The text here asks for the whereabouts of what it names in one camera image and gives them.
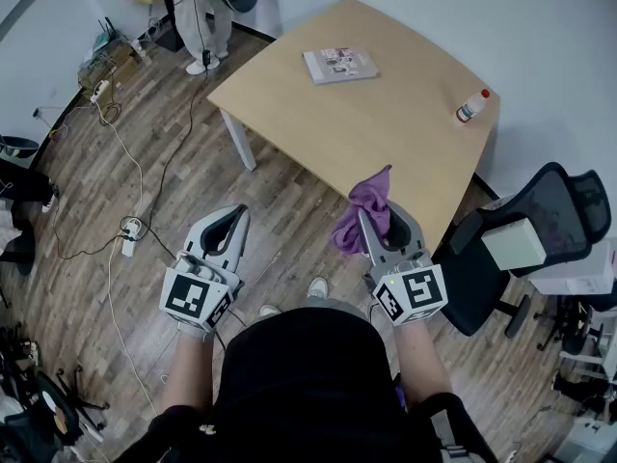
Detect black mesh office chair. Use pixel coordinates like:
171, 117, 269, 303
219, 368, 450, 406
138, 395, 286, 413
431, 161, 613, 340

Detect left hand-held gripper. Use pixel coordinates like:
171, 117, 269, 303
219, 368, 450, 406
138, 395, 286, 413
158, 204, 253, 333

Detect black router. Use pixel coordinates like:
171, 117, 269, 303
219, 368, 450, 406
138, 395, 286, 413
95, 16, 120, 50

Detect person's right forearm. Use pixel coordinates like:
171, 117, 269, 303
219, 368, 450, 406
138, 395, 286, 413
394, 323, 454, 407

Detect brown cardboard box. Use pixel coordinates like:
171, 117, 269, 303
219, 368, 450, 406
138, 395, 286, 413
76, 43, 141, 91

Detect small white box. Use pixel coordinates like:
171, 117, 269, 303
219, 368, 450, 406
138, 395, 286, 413
480, 218, 549, 272

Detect person's grey trousers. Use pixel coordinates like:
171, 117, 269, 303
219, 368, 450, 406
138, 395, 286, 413
303, 296, 367, 318

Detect clear bottle red cap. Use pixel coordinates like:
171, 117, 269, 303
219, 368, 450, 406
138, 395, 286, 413
456, 88, 492, 124

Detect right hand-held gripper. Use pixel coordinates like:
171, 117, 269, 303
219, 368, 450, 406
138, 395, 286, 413
357, 199, 450, 328

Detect person's left forearm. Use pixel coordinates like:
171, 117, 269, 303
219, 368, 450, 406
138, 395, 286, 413
161, 330, 216, 412

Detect purple cloth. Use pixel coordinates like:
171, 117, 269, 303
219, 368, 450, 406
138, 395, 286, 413
330, 164, 394, 259

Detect white power strip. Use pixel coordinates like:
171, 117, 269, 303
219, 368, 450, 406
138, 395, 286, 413
120, 217, 142, 259
89, 79, 111, 105

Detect grey photo-cover book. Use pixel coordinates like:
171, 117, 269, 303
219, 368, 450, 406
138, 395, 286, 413
302, 47, 381, 87

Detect white table leg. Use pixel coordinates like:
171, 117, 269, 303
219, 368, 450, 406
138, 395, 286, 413
220, 108, 257, 172

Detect long white floor cable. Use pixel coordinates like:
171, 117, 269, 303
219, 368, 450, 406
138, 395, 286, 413
91, 98, 160, 417

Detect long black floor cable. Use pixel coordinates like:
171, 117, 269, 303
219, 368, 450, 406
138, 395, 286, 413
118, 53, 211, 240

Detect person's black shirt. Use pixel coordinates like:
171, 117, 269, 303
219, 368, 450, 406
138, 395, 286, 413
113, 306, 497, 463

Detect black wheeled chair base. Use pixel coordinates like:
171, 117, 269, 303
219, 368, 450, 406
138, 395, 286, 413
534, 296, 604, 356

